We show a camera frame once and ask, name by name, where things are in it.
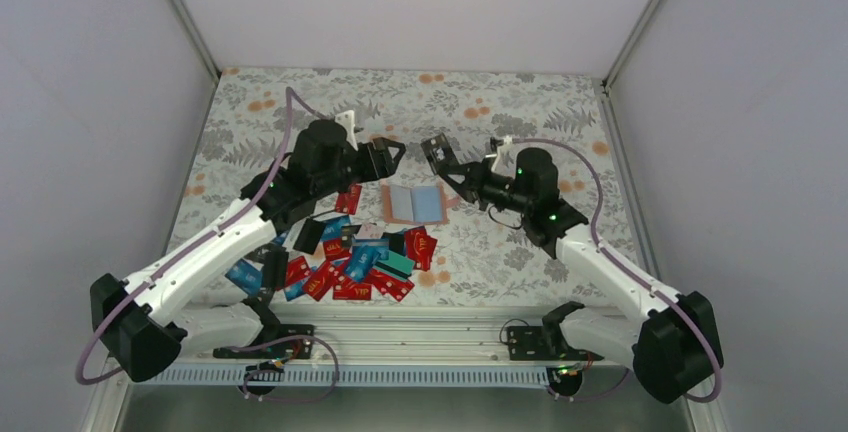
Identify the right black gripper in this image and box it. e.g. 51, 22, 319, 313
438, 158, 532, 215

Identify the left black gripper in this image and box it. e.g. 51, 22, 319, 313
313, 138, 405, 199

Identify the black vip logo card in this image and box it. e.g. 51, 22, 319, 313
421, 134, 455, 164

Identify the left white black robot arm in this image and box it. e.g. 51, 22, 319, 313
84, 119, 406, 382

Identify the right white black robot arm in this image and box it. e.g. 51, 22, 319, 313
421, 135, 723, 404

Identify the lone red card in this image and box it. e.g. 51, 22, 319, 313
334, 184, 362, 215

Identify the white pink card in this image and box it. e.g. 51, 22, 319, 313
353, 223, 388, 246

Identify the red vip card right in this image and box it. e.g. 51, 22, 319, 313
404, 226, 438, 271

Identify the red vip card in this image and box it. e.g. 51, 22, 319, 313
322, 233, 354, 261
404, 226, 438, 271
332, 282, 373, 301

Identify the red vip card upper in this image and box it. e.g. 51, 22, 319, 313
322, 233, 354, 261

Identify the blue diamond card centre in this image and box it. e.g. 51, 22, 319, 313
344, 245, 390, 283

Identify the black card left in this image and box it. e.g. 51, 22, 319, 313
292, 218, 326, 255

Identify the teal card with black stripe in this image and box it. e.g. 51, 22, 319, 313
376, 251, 416, 281

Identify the red vip card bottom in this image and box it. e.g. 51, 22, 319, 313
332, 282, 373, 301

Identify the red card lower left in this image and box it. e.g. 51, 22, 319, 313
303, 261, 339, 302

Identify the blue card far left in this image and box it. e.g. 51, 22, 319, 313
225, 259, 263, 297

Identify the floral patterned table mat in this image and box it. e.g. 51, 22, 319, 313
170, 68, 637, 307

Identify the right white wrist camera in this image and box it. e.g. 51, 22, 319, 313
486, 135, 514, 172

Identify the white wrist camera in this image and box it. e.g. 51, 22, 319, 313
334, 110, 359, 151
486, 135, 514, 172

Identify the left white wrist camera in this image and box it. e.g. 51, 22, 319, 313
334, 110, 359, 151

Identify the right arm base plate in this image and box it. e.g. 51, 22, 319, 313
505, 325, 603, 362

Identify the aluminium rail frame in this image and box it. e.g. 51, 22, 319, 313
84, 304, 724, 431

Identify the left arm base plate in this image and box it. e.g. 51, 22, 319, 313
212, 324, 315, 360

